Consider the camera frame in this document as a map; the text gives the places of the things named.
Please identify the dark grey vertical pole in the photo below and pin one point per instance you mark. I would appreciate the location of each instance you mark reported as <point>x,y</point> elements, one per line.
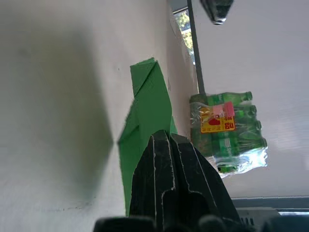
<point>196,53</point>

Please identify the glossy black object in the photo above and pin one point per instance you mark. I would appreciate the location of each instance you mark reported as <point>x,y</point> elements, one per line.
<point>217,10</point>

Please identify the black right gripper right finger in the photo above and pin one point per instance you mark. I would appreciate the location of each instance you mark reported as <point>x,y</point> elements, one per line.
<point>193,178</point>

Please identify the dark grey ledge strip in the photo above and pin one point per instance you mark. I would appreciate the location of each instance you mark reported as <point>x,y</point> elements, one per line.
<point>270,202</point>

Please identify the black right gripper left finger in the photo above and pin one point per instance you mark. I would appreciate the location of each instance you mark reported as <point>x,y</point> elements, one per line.
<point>149,178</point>

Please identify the green sheet of paper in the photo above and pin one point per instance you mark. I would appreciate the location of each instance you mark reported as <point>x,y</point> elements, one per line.
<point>152,106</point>

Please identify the white vented appliance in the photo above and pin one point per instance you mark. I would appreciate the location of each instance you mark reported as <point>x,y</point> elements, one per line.
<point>256,216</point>

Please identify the shrink-wrapped pack of green bottles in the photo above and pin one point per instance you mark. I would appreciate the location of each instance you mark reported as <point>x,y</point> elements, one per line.
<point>224,145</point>

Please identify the window with trees outside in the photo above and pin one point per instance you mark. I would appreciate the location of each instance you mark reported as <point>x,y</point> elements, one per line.
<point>186,31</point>

